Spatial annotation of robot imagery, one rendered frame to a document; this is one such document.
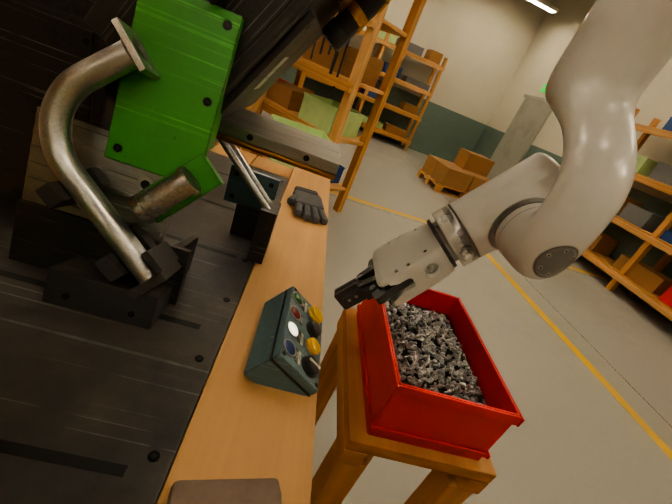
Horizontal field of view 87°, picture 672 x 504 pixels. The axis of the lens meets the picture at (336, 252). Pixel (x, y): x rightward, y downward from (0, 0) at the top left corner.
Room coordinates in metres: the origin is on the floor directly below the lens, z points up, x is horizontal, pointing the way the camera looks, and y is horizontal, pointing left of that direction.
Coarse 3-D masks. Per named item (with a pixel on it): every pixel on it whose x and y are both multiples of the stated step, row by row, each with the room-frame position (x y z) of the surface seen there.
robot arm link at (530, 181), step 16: (528, 160) 0.48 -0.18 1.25; (544, 160) 0.47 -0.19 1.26; (496, 176) 0.49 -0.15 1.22; (512, 176) 0.47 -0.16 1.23; (528, 176) 0.46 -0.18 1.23; (544, 176) 0.45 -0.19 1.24; (480, 192) 0.47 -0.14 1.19; (496, 192) 0.46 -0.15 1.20; (512, 192) 0.45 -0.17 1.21; (528, 192) 0.44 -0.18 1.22; (544, 192) 0.45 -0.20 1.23; (464, 208) 0.46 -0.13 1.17; (480, 208) 0.45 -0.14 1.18; (496, 208) 0.44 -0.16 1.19; (512, 208) 0.43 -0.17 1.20; (464, 224) 0.44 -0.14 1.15; (480, 224) 0.44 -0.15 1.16; (496, 224) 0.43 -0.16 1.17; (480, 240) 0.44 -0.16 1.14; (480, 256) 0.45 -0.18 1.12
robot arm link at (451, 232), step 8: (448, 208) 0.47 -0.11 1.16; (440, 216) 0.46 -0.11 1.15; (448, 216) 0.46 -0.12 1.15; (432, 224) 0.47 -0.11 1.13; (440, 224) 0.45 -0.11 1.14; (448, 224) 0.45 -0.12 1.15; (456, 224) 0.44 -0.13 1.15; (440, 232) 0.45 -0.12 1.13; (448, 232) 0.44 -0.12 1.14; (456, 232) 0.44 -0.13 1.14; (464, 232) 0.44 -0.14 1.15; (448, 240) 0.44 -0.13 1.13; (456, 240) 0.44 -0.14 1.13; (464, 240) 0.44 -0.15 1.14; (448, 248) 0.44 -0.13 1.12; (456, 248) 0.44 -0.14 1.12; (464, 248) 0.44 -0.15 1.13; (472, 248) 0.44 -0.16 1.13; (456, 256) 0.45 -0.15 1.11; (464, 256) 0.44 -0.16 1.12; (472, 256) 0.43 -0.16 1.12; (464, 264) 0.45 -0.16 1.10
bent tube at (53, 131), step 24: (120, 24) 0.39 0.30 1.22; (120, 48) 0.39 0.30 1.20; (144, 48) 0.43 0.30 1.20; (72, 72) 0.38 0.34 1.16; (96, 72) 0.38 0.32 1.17; (120, 72) 0.39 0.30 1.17; (144, 72) 0.39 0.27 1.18; (48, 96) 0.36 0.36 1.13; (72, 96) 0.37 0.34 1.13; (48, 120) 0.36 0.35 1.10; (72, 120) 0.38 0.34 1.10; (48, 144) 0.35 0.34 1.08; (72, 144) 0.37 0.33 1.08; (72, 168) 0.36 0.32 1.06; (72, 192) 0.35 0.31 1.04; (96, 192) 0.36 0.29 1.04; (96, 216) 0.35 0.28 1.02; (120, 216) 0.37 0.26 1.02; (120, 240) 0.35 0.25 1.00; (144, 264) 0.35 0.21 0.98
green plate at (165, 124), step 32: (160, 0) 0.45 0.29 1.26; (192, 0) 0.45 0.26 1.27; (160, 32) 0.44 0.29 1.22; (192, 32) 0.45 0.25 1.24; (224, 32) 0.46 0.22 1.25; (160, 64) 0.43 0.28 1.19; (192, 64) 0.44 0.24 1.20; (224, 64) 0.45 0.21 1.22; (128, 96) 0.41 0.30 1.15; (160, 96) 0.42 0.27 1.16; (192, 96) 0.43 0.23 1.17; (128, 128) 0.41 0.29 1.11; (160, 128) 0.42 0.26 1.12; (192, 128) 0.43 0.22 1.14; (128, 160) 0.40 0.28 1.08; (160, 160) 0.41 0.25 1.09
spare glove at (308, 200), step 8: (296, 192) 0.95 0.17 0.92; (304, 192) 0.97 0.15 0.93; (312, 192) 1.00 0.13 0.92; (288, 200) 0.89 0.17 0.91; (296, 200) 0.89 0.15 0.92; (304, 200) 0.91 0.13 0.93; (312, 200) 0.93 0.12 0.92; (320, 200) 0.96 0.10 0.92; (296, 208) 0.84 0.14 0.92; (304, 208) 0.87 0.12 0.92; (312, 208) 0.89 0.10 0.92; (320, 208) 0.91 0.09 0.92; (304, 216) 0.83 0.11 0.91; (312, 216) 0.85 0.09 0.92; (320, 216) 0.87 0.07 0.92
